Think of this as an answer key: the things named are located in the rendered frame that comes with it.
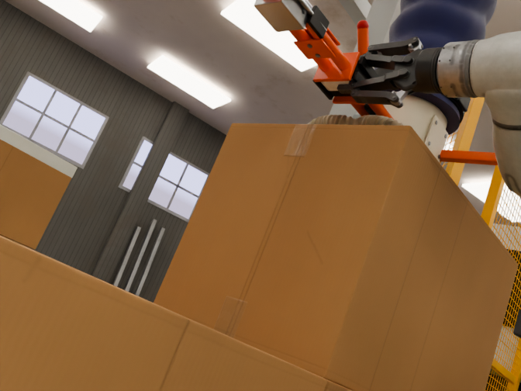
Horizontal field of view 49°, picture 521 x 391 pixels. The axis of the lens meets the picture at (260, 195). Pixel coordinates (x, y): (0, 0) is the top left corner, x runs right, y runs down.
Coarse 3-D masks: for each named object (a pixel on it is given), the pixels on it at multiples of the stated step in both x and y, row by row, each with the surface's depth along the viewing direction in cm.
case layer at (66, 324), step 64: (0, 256) 42; (0, 320) 43; (64, 320) 47; (128, 320) 51; (192, 320) 58; (0, 384) 43; (64, 384) 47; (128, 384) 52; (192, 384) 58; (256, 384) 66; (320, 384) 75
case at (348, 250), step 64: (256, 128) 110; (320, 128) 100; (384, 128) 92; (256, 192) 102; (320, 192) 93; (384, 192) 86; (448, 192) 100; (192, 256) 105; (256, 256) 96; (320, 256) 88; (384, 256) 87; (448, 256) 103; (256, 320) 90; (320, 320) 83; (384, 320) 88; (448, 320) 105; (384, 384) 90; (448, 384) 108
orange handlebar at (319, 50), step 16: (304, 32) 101; (304, 48) 102; (320, 48) 100; (336, 48) 102; (320, 64) 106; (336, 64) 104; (384, 112) 116; (448, 160) 123; (464, 160) 120; (480, 160) 118; (496, 160) 116
